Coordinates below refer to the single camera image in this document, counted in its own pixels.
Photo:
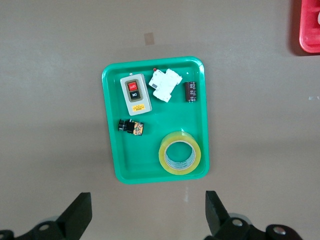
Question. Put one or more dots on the black push button switch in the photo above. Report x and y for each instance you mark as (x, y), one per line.
(130, 127)

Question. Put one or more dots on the metal valve white ends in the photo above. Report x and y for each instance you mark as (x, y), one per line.
(319, 18)

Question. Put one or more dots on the white circuit breaker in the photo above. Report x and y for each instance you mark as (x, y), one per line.
(163, 85)

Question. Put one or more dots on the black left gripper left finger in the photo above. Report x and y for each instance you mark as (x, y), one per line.
(72, 220)

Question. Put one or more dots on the clear yellowish tape roll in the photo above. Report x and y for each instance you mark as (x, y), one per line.
(180, 136)

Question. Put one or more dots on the dark cylindrical capacitor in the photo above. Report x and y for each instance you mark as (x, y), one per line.
(191, 91)

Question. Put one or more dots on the green plastic tray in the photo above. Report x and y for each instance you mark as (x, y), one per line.
(155, 120)

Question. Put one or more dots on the red tray with valves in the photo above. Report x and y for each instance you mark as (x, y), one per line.
(308, 30)

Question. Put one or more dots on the grey on-off switch box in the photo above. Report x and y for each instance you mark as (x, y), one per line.
(125, 100)

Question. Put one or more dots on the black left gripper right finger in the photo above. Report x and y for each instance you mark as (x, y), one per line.
(217, 215)

